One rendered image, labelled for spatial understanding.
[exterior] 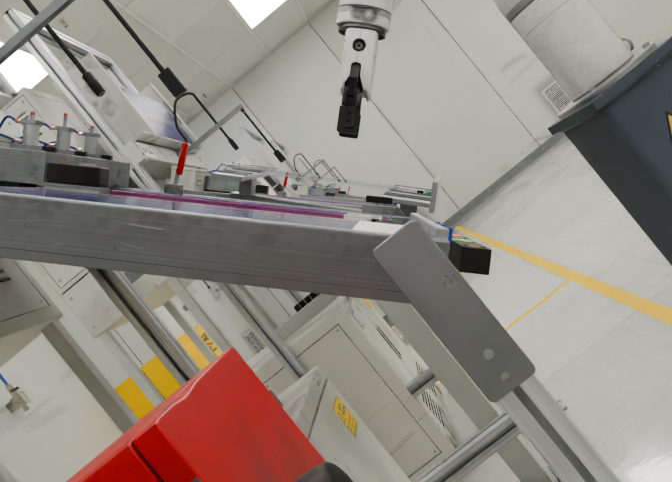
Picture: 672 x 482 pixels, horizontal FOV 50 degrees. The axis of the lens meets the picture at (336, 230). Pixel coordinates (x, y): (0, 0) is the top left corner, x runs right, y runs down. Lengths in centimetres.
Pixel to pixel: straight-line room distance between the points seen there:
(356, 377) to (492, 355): 156
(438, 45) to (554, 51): 769
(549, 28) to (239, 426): 105
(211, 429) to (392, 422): 194
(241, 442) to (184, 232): 41
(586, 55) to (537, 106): 773
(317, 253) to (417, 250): 10
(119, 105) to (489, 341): 188
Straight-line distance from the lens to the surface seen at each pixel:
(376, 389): 220
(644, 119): 126
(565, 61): 129
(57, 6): 126
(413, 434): 224
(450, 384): 173
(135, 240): 71
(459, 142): 883
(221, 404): 32
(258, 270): 68
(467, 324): 64
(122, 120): 238
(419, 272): 63
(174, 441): 27
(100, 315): 231
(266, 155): 586
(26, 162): 111
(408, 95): 885
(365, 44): 115
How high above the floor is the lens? 79
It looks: level
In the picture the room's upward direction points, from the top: 39 degrees counter-clockwise
